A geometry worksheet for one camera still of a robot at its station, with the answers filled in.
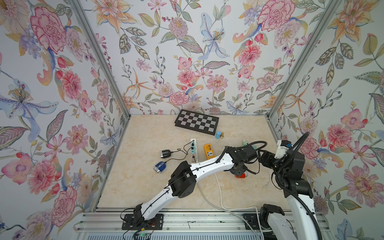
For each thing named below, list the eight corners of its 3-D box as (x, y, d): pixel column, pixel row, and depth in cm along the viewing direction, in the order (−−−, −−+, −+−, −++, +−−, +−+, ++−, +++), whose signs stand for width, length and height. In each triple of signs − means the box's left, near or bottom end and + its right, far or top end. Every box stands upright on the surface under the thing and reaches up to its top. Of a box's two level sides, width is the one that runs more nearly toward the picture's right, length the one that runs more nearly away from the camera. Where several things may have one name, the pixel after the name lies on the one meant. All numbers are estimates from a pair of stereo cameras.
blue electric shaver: (153, 169, 93) (152, 167, 91) (160, 161, 96) (159, 159, 94) (160, 174, 91) (160, 172, 89) (167, 166, 95) (166, 164, 92)
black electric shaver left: (159, 158, 98) (159, 156, 96) (160, 151, 101) (160, 149, 99) (170, 158, 98) (170, 156, 96) (171, 151, 101) (171, 149, 99)
